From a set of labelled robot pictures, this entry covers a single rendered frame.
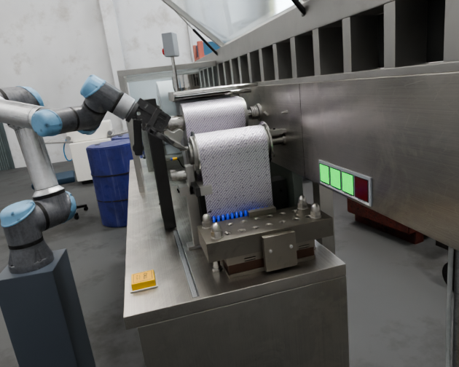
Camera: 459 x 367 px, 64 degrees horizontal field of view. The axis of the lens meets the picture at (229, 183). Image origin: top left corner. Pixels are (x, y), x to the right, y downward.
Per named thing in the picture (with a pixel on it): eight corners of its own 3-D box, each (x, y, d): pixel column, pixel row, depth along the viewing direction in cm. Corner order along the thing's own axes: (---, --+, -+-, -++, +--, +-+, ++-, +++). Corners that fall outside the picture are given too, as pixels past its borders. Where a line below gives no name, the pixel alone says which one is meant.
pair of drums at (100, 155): (169, 191, 559) (159, 127, 535) (165, 221, 434) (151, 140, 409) (116, 199, 552) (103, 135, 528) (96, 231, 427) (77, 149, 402)
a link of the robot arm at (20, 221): (0, 244, 134) (-11, 209, 131) (34, 229, 145) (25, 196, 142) (18, 248, 128) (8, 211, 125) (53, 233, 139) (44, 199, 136)
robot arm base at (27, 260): (2, 277, 130) (-6, 251, 128) (18, 258, 145) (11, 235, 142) (46, 269, 132) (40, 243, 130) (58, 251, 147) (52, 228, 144)
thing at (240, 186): (208, 221, 126) (200, 168, 121) (272, 208, 131) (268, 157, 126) (208, 221, 125) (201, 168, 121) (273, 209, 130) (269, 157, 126)
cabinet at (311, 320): (148, 250, 359) (132, 164, 337) (213, 237, 373) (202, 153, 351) (181, 552, 122) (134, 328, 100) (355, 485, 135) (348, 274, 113)
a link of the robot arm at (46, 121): (-50, 89, 123) (44, 105, 101) (-15, 87, 132) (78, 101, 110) (-42, 123, 127) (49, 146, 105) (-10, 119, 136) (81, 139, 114)
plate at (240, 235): (199, 242, 122) (197, 225, 121) (310, 219, 131) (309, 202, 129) (208, 263, 107) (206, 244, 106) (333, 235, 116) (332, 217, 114)
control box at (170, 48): (166, 57, 173) (162, 35, 170) (180, 56, 171) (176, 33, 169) (161, 57, 166) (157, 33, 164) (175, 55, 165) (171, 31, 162)
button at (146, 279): (132, 280, 117) (131, 274, 116) (154, 275, 118) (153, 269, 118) (132, 291, 110) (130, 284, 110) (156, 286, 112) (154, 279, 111)
